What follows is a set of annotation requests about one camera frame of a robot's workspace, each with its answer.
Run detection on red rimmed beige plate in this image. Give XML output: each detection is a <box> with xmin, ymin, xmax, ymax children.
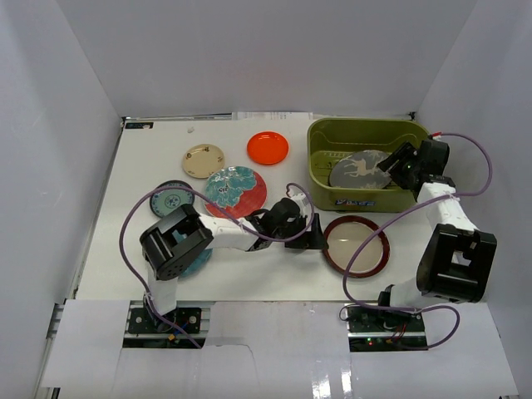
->
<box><xmin>323</xmin><ymin>215</ymin><xmax>391</xmax><ymax>278</ymax></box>

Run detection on grey reindeer plate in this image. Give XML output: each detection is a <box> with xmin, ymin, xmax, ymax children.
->
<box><xmin>328</xmin><ymin>150</ymin><xmax>392</xmax><ymax>190</ymax></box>

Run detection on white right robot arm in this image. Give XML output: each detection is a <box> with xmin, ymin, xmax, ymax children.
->
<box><xmin>375</xmin><ymin>139</ymin><xmax>497</xmax><ymax>332</ymax></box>

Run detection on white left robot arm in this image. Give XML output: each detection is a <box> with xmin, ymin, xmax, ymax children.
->
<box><xmin>140</xmin><ymin>195</ymin><xmax>328</xmax><ymax>332</ymax></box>

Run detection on olive green plastic bin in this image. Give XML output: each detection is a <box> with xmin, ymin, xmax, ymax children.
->
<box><xmin>307</xmin><ymin>118</ymin><xmax>429</xmax><ymax>213</ymax></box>

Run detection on red teal floral plate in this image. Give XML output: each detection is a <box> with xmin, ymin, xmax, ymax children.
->
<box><xmin>204</xmin><ymin>166</ymin><xmax>268</xmax><ymax>219</ymax></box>

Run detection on orange round plate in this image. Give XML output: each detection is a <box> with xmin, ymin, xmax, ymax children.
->
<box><xmin>246</xmin><ymin>131</ymin><xmax>289</xmax><ymax>165</ymax></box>

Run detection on teal scalloped plate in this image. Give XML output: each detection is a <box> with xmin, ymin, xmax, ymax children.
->
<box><xmin>180</xmin><ymin>249</ymin><xmax>213</xmax><ymax>278</ymax></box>

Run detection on cream floral small plate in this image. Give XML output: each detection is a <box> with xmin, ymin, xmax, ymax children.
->
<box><xmin>181</xmin><ymin>144</ymin><xmax>225</xmax><ymax>179</ymax></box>

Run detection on white paper sheets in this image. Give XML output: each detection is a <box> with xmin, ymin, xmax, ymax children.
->
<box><xmin>232</xmin><ymin>111</ymin><xmax>313</xmax><ymax>121</ymax></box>

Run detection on blue white patterned plate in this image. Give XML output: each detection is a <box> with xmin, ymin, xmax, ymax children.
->
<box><xmin>150</xmin><ymin>180</ymin><xmax>195</xmax><ymax>218</ymax></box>

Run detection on black label sticker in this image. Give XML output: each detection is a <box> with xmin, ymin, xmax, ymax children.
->
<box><xmin>124</xmin><ymin>121</ymin><xmax>154</xmax><ymax>130</ymax></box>

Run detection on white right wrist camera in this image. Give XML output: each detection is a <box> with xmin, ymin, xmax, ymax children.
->
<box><xmin>428</xmin><ymin>131</ymin><xmax>442</xmax><ymax>141</ymax></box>

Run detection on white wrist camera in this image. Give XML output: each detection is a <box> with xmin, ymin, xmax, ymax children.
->
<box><xmin>428</xmin><ymin>131</ymin><xmax>442</xmax><ymax>141</ymax></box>
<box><xmin>287</xmin><ymin>185</ymin><xmax>312</xmax><ymax>217</ymax></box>

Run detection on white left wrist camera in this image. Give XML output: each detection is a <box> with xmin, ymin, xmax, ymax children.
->
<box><xmin>287</xmin><ymin>185</ymin><xmax>312</xmax><ymax>217</ymax></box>

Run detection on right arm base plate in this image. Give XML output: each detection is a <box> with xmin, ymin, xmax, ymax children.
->
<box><xmin>338</xmin><ymin>304</ymin><xmax>427</xmax><ymax>353</ymax></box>

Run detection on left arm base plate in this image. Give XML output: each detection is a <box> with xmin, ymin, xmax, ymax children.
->
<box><xmin>127</xmin><ymin>308</ymin><xmax>202</xmax><ymax>334</ymax></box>

